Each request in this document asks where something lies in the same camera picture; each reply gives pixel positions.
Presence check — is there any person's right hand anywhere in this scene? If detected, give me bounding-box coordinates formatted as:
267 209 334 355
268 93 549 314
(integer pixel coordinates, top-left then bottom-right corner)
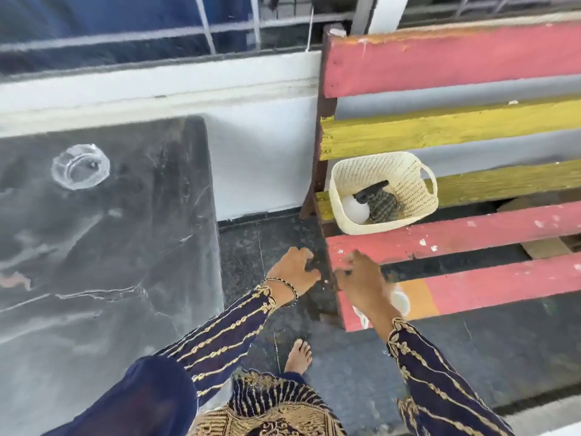
333 249 403 341

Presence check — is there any person's left hand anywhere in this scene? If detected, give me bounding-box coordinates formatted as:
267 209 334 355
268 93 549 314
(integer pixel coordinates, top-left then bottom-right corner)
265 246 322 307

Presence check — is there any white spray bottle black trigger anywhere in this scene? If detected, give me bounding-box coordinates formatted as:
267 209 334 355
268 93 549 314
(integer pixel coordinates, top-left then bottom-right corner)
341 180 391 225

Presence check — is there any grey checkered cleaning cloth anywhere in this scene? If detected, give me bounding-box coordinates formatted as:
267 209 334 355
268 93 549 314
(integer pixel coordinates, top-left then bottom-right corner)
366 188 405 223

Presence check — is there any clear glass ashtray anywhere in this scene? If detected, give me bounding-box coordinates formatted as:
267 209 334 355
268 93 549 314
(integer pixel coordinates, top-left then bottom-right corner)
50 144 111 191

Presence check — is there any person's right forearm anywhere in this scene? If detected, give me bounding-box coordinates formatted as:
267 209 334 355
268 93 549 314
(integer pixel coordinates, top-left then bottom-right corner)
386 317 516 436

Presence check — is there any person's left forearm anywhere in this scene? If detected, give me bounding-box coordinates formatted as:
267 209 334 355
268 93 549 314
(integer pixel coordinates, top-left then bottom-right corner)
154 285 298 400

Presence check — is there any person's bare foot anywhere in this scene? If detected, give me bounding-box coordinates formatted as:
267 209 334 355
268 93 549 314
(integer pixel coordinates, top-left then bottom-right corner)
283 339 313 375

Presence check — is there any dark marble table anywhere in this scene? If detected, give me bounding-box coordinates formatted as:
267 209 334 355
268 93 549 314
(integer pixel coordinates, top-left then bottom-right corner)
0 114 226 436

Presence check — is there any cream perforated plastic basket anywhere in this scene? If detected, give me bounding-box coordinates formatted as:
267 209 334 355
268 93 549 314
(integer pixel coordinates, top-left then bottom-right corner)
328 151 439 236

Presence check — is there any navy gold embroidered dress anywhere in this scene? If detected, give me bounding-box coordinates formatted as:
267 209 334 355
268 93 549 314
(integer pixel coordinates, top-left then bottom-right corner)
45 354 346 436

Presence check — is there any brown cardboard piece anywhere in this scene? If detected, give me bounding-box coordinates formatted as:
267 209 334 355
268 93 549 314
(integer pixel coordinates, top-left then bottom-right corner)
494 194 581 259

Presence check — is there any pink and yellow wooden bench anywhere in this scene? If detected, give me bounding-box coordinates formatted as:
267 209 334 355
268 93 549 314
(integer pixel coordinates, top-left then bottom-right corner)
299 13 581 333

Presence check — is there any black and gold beaded bracelet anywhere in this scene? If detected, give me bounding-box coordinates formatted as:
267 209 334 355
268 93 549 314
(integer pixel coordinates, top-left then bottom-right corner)
263 277 299 308

